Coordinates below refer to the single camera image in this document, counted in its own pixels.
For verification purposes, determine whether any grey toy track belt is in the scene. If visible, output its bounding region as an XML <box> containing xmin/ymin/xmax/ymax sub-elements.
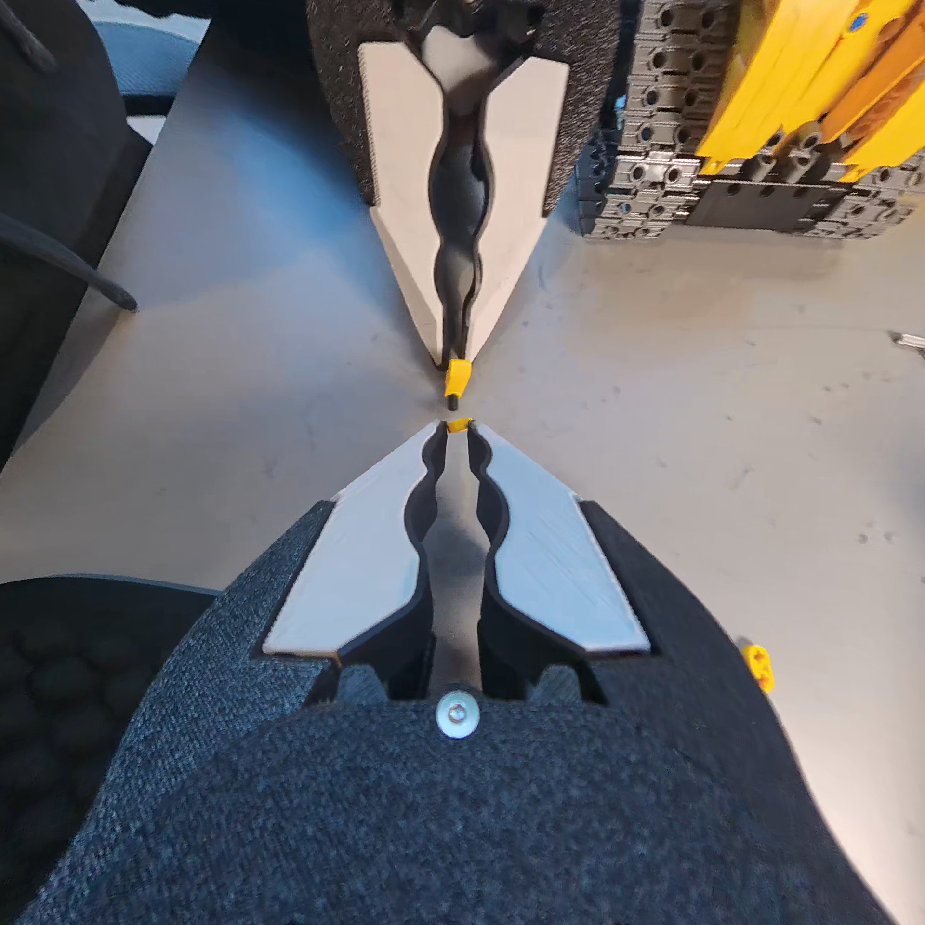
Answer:
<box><xmin>809</xmin><ymin>152</ymin><xmax>925</xmax><ymax>241</ymax></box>
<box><xmin>578</xmin><ymin>0</ymin><xmax>708</xmax><ymax>241</ymax></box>

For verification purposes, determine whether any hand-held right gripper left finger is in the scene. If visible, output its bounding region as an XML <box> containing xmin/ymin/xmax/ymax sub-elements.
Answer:
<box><xmin>262</xmin><ymin>421</ymin><xmax>450</xmax><ymax>705</ymax></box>

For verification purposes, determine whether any grey desk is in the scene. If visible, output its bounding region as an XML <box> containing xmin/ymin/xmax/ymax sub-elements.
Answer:
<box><xmin>0</xmin><ymin>29</ymin><xmax>925</xmax><ymax>925</ymax></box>

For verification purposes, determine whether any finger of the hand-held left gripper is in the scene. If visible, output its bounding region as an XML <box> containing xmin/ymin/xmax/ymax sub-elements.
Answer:
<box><xmin>461</xmin><ymin>55</ymin><xmax>572</xmax><ymax>360</ymax></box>
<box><xmin>358</xmin><ymin>40</ymin><xmax>455</xmax><ymax>370</ymax></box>

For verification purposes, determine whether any yellow building-block toy vehicle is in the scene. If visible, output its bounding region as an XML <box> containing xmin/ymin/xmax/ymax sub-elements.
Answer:
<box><xmin>687</xmin><ymin>0</ymin><xmax>925</xmax><ymax>231</ymax></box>

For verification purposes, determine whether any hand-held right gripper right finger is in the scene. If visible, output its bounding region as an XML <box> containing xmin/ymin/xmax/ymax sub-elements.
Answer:
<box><xmin>466</xmin><ymin>421</ymin><xmax>653</xmax><ymax>703</ymax></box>

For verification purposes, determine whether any black quilted pad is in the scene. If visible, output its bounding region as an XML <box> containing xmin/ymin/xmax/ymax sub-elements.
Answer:
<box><xmin>0</xmin><ymin>573</ymin><xmax>223</xmax><ymax>925</ymax></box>

